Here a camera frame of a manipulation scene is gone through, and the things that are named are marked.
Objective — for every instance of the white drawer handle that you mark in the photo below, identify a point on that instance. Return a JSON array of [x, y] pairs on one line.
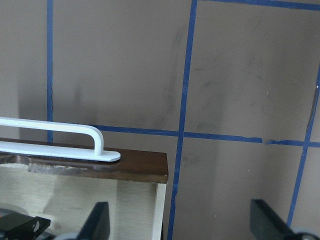
[[96, 154]]

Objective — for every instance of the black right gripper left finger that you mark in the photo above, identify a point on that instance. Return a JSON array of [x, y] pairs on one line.
[[97, 225]]

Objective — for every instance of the dark brown wooden drawer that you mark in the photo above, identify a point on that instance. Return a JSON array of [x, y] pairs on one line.
[[65, 191]]

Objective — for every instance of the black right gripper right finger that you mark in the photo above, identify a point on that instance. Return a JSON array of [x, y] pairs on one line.
[[265, 224]]

